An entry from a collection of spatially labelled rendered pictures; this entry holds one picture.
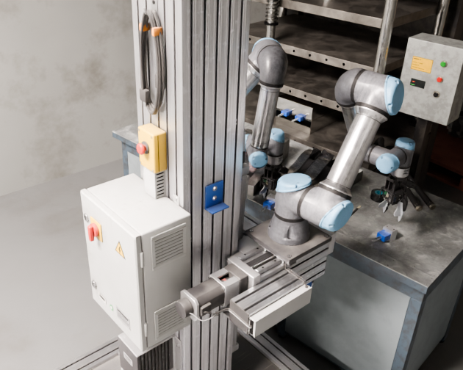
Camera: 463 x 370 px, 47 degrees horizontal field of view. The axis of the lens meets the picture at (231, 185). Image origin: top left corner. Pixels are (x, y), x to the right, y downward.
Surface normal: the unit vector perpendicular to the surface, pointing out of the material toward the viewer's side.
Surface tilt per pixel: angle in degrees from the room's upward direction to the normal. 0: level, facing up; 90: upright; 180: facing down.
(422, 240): 0
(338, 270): 90
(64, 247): 0
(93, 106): 90
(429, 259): 0
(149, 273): 90
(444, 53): 90
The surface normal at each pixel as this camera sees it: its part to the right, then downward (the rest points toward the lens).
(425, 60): -0.67, 0.35
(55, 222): 0.04, -0.87
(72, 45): 0.65, 0.40
